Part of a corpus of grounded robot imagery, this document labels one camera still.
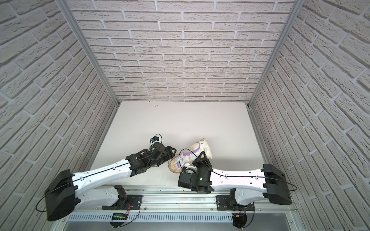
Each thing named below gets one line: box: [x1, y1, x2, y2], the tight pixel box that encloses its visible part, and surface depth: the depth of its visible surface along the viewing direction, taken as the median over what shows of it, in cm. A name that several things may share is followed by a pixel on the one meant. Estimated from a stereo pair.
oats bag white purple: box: [176, 137, 213, 170], surface depth 75 cm
